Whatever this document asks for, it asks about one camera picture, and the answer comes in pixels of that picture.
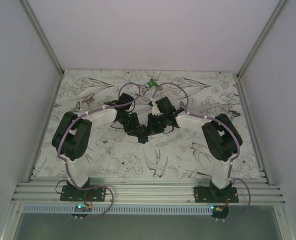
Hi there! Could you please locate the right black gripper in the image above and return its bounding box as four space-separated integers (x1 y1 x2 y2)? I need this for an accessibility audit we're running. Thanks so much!
143 113 167 138

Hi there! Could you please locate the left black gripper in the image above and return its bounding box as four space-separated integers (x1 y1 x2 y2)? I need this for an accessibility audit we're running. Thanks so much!
118 113 144 139

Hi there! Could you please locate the black fuse box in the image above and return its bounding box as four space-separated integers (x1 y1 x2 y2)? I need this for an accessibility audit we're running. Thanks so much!
137 124 149 144

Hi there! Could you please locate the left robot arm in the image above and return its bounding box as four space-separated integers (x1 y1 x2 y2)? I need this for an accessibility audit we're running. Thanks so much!
51 93 137 201

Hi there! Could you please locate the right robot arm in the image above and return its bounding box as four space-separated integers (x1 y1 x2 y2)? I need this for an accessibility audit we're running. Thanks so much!
147 97 243 203

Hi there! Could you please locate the floral patterned mat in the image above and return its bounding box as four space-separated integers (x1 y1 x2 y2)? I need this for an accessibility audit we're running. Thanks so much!
32 70 261 179

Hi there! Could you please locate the green toy tool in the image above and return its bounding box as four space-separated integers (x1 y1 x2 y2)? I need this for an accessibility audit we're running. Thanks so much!
143 78 163 91

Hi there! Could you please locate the silver white small tool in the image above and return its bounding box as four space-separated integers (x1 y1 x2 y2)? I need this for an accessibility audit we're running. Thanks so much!
75 93 95 112

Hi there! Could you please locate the small hammer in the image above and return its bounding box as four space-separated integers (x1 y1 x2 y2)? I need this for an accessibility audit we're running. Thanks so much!
228 110 241 121

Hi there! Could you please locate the left controller board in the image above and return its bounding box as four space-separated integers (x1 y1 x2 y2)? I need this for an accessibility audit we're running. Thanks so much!
71 204 92 220

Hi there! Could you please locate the controller board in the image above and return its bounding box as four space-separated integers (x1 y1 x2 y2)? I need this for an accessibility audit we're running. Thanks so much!
211 205 229 223
71 204 92 220

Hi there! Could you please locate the right controller board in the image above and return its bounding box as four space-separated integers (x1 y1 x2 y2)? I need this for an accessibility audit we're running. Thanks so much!
211 205 229 223

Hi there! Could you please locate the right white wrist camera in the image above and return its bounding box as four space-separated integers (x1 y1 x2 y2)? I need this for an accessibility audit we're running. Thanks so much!
151 98 162 116

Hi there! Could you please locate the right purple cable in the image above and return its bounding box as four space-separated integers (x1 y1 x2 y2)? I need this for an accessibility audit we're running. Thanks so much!
150 82 240 182

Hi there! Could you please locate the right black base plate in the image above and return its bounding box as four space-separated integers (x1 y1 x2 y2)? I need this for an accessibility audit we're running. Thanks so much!
193 185 239 204

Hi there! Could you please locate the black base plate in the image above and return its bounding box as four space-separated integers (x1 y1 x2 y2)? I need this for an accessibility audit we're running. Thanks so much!
60 185 106 202
193 185 239 204

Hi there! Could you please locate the right frame post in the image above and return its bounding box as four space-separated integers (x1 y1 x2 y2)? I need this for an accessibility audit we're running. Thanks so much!
236 0 289 77

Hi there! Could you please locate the frame post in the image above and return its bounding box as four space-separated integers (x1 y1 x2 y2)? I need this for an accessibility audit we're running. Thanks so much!
236 0 289 77
20 0 65 76

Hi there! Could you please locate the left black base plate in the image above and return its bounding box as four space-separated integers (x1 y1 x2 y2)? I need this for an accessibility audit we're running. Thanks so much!
60 185 106 202

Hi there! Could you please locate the aluminium rail frame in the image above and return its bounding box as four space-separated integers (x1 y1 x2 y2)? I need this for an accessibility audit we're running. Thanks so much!
11 177 286 206

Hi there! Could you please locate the white slotted cable duct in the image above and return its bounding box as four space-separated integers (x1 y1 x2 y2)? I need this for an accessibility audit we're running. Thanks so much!
22 204 212 216

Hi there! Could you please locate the left frame post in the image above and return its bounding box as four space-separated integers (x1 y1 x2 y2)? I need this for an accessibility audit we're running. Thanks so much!
20 0 65 76

